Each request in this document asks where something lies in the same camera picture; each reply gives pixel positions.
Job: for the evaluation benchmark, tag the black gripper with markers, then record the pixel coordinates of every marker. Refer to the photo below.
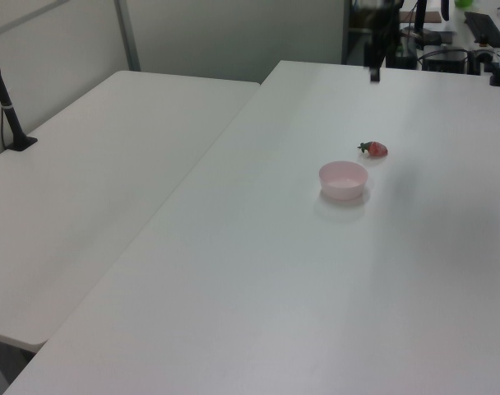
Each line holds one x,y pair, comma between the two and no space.
377,14

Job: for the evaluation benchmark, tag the red strawberry with green leaves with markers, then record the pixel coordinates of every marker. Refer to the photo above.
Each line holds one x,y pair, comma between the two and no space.
377,150

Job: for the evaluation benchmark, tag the pink plastic bowl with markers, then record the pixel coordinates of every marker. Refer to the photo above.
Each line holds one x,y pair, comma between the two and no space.
343,181

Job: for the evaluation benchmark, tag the black monitor stand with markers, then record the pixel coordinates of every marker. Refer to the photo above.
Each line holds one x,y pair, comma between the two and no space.
424,31

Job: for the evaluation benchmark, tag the black computer box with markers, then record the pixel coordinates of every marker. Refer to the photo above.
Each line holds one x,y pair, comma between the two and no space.
445,61

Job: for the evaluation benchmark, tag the green object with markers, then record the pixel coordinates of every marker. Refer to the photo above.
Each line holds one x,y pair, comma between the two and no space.
466,3

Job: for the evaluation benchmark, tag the black keyboard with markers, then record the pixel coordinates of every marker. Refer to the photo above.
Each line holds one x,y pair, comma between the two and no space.
485,29

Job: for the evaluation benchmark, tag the white side table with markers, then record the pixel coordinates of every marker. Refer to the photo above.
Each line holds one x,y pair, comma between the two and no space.
89,197

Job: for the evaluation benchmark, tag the black pole with clamp base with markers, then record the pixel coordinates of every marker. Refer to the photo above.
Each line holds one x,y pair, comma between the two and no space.
5,98

